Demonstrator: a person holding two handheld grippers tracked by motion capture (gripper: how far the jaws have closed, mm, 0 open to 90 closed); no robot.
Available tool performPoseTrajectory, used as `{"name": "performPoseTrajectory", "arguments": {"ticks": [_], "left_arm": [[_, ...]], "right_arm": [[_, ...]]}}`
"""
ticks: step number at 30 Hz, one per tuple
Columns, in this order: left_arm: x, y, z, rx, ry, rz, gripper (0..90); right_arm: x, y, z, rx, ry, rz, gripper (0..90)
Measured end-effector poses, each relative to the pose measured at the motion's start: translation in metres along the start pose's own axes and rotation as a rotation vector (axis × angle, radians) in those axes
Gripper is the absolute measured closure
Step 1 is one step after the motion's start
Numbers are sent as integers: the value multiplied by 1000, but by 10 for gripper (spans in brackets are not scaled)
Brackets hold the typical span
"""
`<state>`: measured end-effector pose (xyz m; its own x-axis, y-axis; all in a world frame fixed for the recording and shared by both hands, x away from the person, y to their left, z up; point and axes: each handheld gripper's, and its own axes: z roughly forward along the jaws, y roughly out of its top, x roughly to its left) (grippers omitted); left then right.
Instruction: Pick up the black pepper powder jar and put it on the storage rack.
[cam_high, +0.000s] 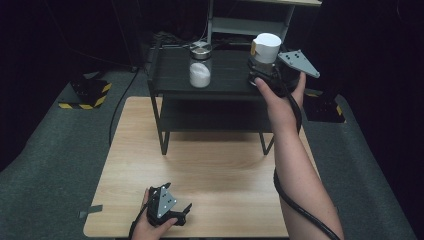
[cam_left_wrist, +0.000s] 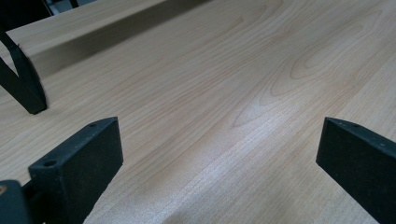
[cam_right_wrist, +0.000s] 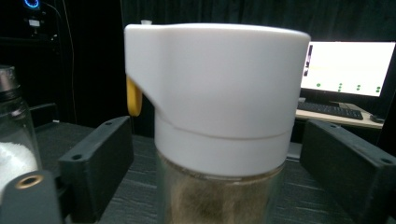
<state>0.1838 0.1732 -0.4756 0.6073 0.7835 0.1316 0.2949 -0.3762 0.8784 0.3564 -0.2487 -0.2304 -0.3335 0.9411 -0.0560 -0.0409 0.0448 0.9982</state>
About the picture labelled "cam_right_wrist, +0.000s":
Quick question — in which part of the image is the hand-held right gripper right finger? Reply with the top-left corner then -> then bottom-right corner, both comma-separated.
299,119 -> 396,224

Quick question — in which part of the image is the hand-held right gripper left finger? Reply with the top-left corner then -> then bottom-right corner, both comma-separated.
58,115 -> 135,224

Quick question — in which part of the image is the silver-lid glass jar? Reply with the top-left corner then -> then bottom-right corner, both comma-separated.
0,64 -> 43,201

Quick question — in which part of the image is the white-lid glass seasoning jar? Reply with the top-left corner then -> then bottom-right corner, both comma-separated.
123,21 -> 312,224

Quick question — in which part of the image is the wooden desk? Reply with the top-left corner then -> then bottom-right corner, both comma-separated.
294,102 -> 385,131

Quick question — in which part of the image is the black keyboard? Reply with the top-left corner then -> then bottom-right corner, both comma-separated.
296,100 -> 365,121

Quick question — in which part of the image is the computer monitor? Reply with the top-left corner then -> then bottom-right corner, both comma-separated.
299,40 -> 396,117

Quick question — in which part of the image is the thin hanging cable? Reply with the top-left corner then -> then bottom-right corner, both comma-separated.
42,1 -> 78,124

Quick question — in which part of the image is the device with blue ring light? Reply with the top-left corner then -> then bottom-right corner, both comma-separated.
22,0 -> 42,10

